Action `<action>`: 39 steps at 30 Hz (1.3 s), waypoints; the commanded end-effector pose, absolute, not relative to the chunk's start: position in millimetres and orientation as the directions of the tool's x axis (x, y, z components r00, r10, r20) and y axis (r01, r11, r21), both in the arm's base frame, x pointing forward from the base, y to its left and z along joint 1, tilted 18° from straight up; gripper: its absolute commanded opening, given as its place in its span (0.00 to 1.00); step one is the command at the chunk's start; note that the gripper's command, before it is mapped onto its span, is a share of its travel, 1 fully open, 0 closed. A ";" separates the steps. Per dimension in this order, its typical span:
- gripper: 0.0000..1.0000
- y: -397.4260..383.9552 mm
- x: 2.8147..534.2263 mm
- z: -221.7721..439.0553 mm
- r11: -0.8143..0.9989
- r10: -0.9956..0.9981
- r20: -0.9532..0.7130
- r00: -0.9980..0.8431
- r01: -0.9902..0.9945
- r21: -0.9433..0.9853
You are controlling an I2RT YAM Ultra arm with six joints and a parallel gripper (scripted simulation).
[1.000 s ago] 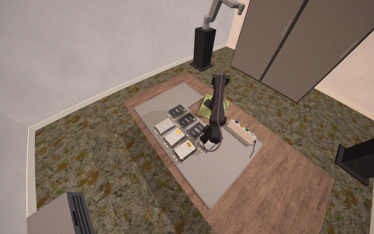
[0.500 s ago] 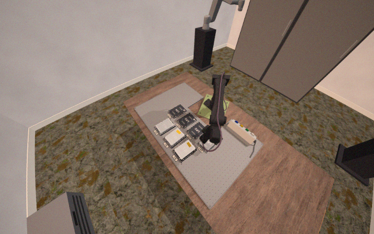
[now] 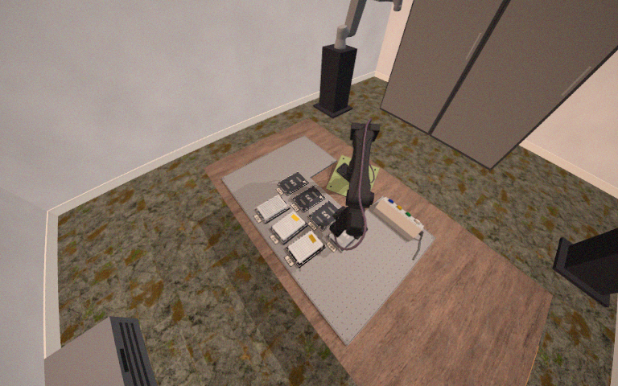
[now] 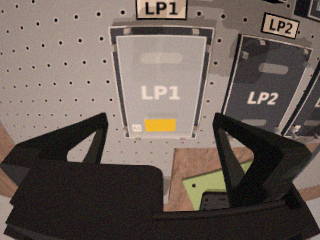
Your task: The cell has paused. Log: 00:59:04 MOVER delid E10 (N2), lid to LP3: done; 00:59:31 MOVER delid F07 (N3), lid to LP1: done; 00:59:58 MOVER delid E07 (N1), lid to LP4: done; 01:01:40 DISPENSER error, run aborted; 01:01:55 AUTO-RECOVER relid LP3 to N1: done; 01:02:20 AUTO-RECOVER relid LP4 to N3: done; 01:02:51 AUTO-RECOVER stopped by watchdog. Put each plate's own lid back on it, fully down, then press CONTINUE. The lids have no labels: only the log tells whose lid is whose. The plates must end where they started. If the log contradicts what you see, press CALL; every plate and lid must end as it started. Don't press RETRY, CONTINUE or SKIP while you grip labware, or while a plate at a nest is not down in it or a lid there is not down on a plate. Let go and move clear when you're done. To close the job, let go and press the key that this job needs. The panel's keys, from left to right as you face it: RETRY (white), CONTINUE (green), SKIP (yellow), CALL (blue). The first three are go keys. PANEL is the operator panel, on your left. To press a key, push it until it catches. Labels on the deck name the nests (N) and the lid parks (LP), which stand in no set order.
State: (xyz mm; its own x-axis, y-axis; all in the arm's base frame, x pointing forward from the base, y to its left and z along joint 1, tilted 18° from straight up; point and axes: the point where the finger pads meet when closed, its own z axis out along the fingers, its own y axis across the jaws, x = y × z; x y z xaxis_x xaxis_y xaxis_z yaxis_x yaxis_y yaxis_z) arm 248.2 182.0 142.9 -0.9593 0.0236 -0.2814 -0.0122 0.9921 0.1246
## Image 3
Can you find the white control panel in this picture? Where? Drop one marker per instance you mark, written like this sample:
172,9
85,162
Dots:
399,219

